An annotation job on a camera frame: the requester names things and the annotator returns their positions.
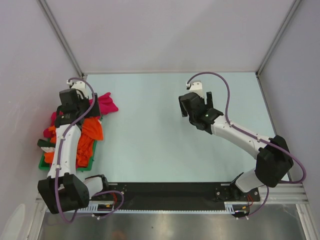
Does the magenta t shirt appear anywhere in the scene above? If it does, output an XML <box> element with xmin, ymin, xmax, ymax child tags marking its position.
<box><xmin>87</xmin><ymin>92</ymin><xmax>119</xmax><ymax>118</ymax></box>

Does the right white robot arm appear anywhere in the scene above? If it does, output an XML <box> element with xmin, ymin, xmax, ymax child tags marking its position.
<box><xmin>178</xmin><ymin>92</ymin><xmax>294</xmax><ymax>201</ymax></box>

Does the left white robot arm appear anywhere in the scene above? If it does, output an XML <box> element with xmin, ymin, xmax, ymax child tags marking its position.
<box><xmin>37</xmin><ymin>88</ymin><xmax>111</xmax><ymax>214</ymax></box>

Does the orange t shirt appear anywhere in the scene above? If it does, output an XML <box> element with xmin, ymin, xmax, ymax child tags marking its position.
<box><xmin>39</xmin><ymin>112</ymin><xmax>104</xmax><ymax>171</ymax></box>

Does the black white garment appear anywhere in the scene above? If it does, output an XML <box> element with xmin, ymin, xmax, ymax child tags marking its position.
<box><xmin>37</xmin><ymin>139</ymin><xmax>56</xmax><ymax>153</ymax></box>

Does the green plastic bin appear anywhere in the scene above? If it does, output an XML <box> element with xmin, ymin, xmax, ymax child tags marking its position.
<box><xmin>38</xmin><ymin>140</ymin><xmax>97</xmax><ymax>172</ymax></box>

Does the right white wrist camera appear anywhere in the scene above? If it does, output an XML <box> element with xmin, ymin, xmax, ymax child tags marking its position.
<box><xmin>186</xmin><ymin>81</ymin><xmax>204</xmax><ymax>98</ymax></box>

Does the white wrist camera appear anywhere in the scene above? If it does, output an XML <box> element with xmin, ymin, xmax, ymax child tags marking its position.
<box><xmin>67</xmin><ymin>79</ymin><xmax>89</xmax><ymax>99</ymax></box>
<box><xmin>186</xmin><ymin>81</ymin><xmax>204</xmax><ymax>98</ymax></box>

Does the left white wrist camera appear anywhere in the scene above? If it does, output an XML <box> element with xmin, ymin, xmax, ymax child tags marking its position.
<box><xmin>67</xmin><ymin>79</ymin><xmax>89</xmax><ymax>99</ymax></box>

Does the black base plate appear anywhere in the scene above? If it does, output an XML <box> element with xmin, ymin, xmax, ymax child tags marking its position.
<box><xmin>104</xmin><ymin>182</ymin><xmax>261</xmax><ymax>211</ymax></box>

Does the white slotted cable duct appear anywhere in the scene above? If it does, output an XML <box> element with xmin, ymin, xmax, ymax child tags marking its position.
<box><xmin>78</xmin><ymin>203</ymin><xmax>249</xmax><ymax>215</ymax></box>

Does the aluminium frame rail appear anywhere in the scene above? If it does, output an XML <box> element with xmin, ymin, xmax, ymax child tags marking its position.
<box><xmin>34</xmin><ymin>183</ymin><xmax>308</xmax><ymax>204</ymax></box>

